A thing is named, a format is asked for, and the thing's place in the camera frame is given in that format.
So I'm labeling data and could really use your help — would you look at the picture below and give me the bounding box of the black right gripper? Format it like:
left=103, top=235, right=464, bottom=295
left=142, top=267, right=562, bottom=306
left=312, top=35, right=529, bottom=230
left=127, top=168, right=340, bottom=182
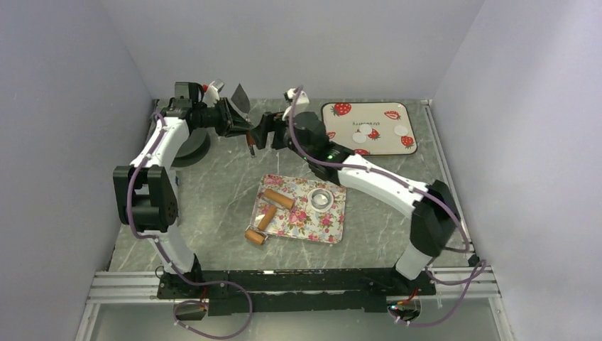
left=248, top=107, right=313, bottom=163

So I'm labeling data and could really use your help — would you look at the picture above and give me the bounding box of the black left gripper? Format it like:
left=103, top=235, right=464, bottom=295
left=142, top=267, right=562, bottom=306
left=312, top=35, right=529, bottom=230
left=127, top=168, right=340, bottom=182
left=194, top=98, right=253, bottom=139

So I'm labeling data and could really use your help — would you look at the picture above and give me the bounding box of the wooden handled dough scraper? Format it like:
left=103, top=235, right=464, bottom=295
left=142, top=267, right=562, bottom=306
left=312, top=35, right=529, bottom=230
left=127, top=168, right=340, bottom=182
left=229, top=84, right=256, bottom=158

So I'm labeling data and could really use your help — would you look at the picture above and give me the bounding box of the floral print tray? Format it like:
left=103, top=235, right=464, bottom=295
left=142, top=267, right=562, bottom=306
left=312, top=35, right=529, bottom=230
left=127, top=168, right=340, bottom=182
left=249, top=174, right=346, bottom=244

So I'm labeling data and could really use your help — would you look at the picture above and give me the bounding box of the wooden rolling pin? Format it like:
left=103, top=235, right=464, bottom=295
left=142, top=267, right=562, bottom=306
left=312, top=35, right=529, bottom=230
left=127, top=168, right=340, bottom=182
left=244, top=189, right=295, bottom=245

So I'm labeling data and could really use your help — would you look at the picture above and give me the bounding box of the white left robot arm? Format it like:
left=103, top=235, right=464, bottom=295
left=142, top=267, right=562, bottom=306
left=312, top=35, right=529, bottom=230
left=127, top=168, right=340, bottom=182
left=112, top=80, right=252, bottom=298

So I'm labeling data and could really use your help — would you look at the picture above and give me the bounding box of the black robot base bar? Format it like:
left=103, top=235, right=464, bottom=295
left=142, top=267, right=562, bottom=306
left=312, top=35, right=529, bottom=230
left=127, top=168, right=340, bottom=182
left=157, top=268, right=436, bottom=316

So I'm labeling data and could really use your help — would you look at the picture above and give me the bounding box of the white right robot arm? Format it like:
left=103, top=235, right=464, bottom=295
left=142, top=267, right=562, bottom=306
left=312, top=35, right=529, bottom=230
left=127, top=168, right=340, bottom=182
left=250, top=112, right=461, bottom=295

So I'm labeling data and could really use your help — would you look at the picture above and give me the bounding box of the black filament spool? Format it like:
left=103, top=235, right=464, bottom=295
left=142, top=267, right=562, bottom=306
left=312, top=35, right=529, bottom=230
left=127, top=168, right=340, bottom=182
left=172, top=129, right=211, bottom=168

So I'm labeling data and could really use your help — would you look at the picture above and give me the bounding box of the round white wrapper left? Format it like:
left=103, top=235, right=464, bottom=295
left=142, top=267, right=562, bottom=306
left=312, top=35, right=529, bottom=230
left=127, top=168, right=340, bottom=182
left=352, top=131, right=367, bottom=144

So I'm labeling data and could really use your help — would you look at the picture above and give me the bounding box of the round white wrapper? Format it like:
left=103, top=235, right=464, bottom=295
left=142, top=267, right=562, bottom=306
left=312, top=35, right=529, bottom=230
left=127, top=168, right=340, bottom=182
left=393, top=125, right=410, bottom=136
left=352, top=131, right=367, bottom=144
left=358, top=124, right=373, bottom=135

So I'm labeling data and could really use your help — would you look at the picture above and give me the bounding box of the round white wrapper middle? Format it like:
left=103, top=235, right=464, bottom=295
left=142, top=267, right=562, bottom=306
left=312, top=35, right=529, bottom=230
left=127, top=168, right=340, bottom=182
left=358, top=124, right=373, bottom=135

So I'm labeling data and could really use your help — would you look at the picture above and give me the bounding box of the strawberry print tray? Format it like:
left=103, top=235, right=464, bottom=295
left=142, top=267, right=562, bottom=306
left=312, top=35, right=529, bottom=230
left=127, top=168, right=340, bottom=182
left=321, top=102, right=417, bottom=156

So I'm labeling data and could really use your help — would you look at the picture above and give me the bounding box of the round white wrapper right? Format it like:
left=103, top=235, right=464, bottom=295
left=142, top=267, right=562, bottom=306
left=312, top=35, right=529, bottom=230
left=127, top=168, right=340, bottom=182
left=393, top=125, right=410, bottom=136

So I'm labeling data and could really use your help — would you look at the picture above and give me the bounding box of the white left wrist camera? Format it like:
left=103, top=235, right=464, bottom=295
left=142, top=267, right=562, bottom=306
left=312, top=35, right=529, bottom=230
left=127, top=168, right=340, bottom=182
left=202, top=79, right=224, bottom=107

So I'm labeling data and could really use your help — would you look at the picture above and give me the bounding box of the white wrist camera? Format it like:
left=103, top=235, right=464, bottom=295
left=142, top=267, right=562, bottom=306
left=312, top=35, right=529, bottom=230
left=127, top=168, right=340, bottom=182
left=202, top=79, right=224, bottom=107
left=281, top=88, right=310, bottom=121

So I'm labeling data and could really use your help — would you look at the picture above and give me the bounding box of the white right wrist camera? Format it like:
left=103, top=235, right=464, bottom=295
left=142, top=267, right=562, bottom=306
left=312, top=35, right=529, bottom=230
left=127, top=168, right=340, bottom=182
left=281, top=88, right=310, bottom=121

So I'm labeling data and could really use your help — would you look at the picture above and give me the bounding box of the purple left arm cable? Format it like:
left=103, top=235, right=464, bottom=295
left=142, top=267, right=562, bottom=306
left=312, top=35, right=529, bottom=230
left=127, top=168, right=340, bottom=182
left=126, top=112, right=255, bottom=341

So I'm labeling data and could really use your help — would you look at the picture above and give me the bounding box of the aluminium frame rail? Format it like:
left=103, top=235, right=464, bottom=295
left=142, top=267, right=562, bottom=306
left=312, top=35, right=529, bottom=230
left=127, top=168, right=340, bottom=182
left=87, top=271, right=162, bottom=304

